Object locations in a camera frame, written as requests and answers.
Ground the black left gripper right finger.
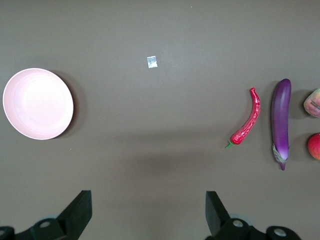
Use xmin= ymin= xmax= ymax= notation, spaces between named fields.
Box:
xmin=204 ymin=191 xmax=301 ymax=240

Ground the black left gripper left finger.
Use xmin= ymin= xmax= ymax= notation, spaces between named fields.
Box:
xmin=0 ymin=190 xmax=93 ymax=240

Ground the red chili pepper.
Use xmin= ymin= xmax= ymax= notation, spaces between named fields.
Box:
xmin=224 ymin=87 xmax=262 ymax=150

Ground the purple eggplant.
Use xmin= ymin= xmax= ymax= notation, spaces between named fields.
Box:
xmin=271 ymin=78 xmax=292 ymax=171

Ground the red pomegranate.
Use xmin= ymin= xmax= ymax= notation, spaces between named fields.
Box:
xmin=307 ymin=133 xmax=320 ymax=161

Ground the yellow-pink peach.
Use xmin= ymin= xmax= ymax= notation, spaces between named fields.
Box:
xmin=303 ymin=87 xmax=320 ymax=118

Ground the pink plate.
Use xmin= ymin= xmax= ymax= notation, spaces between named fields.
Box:
xmin=2 ymin=67 xmax=75 ymax=141

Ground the small clear tape piece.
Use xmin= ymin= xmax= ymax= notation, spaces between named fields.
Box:
xmin=146 ymin=56 xmax=159 ymax=69

